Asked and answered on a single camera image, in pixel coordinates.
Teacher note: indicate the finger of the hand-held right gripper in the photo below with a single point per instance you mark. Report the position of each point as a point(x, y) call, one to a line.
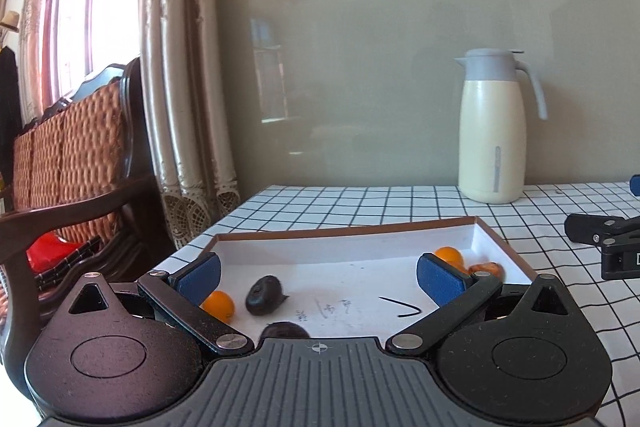
point(636, 185)
point(587, 228)

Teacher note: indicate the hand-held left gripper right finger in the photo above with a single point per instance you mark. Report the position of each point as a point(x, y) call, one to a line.
point(437, 279)

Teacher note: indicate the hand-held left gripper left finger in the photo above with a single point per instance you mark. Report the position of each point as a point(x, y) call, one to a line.
point(200, 277)

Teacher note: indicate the orange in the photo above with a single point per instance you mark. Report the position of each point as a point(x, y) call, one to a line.
point(450, 253)
point(220, 305)

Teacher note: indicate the dark brown water chestnut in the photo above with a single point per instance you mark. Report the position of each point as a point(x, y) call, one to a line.
point(285, 331)
point(265, 294)

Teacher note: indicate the white cardboard box brown rim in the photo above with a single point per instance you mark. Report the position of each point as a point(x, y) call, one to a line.
point(350, 267)

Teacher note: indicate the red-orange chunk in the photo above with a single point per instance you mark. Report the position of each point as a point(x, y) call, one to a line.
point(487, 268)

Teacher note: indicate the dark checked cloth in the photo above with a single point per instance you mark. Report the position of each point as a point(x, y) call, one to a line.
point(80, 262)

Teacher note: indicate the cream thermos jug grey lid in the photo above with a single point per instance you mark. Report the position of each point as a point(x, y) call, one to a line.
point(492, 132)

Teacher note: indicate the red bag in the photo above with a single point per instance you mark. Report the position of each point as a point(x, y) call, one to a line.
point(50, 254)

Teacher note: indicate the wooden rattan sofa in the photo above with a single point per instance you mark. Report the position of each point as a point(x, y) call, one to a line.
point(75, 147)

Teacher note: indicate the beige curtain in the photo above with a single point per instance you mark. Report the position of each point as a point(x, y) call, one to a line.
point(185, 82)

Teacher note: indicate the dark hanging garment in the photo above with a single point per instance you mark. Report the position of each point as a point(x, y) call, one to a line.
point(9, 107)

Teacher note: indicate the straw hat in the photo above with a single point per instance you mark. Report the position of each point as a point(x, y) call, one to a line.
point(10, 21)

